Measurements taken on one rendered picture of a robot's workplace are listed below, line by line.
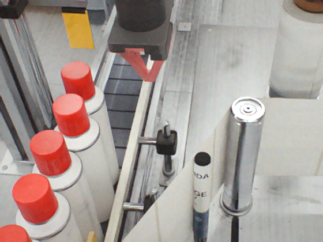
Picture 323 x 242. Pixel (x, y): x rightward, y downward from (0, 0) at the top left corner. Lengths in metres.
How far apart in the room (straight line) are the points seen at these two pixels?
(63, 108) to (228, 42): 0.47
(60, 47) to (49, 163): 0.56
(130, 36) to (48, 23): 0.56
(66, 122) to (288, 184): 0.33
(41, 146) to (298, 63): 0.39
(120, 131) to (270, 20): 0.47
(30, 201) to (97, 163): 0.13
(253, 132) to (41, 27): 0.67
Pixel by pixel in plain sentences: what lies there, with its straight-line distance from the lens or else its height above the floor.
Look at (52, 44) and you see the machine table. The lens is 1.00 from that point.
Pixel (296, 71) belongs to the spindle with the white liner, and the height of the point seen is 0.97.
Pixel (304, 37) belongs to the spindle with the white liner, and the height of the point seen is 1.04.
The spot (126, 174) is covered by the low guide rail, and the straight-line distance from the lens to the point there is 0.62.
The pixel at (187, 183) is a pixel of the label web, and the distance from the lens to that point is 0.46.
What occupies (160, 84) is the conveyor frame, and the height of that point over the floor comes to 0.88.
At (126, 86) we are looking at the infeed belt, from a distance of 0.79.
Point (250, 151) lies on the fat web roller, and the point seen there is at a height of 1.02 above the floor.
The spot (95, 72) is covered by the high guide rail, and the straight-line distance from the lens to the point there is 0.70.
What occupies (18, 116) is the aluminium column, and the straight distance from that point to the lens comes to 0.68.
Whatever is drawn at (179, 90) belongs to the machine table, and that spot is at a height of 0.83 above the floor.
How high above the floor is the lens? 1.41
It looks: 47 degrees down
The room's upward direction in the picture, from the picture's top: straight up
